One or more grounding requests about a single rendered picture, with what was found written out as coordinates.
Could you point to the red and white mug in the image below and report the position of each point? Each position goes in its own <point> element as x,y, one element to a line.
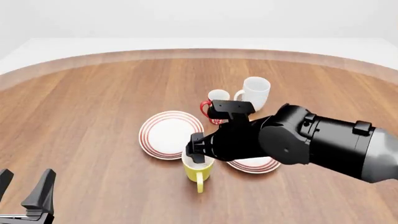
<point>217,95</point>

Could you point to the white plate with red rings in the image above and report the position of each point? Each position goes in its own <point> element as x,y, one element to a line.
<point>253,166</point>
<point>168,135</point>

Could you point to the yellow and white mug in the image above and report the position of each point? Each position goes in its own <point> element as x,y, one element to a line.
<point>199,173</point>

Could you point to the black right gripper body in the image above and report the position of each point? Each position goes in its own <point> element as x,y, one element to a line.
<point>200,145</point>

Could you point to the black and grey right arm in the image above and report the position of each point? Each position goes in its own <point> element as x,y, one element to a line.
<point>311,140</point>

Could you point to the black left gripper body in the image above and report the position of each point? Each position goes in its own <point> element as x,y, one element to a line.
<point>34,219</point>

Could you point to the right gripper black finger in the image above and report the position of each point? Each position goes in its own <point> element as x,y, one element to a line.
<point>198,158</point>

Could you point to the tall white mug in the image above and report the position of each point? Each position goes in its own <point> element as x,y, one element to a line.
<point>256,89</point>

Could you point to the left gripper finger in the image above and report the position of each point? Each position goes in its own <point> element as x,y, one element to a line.
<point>4,180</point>
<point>42,193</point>

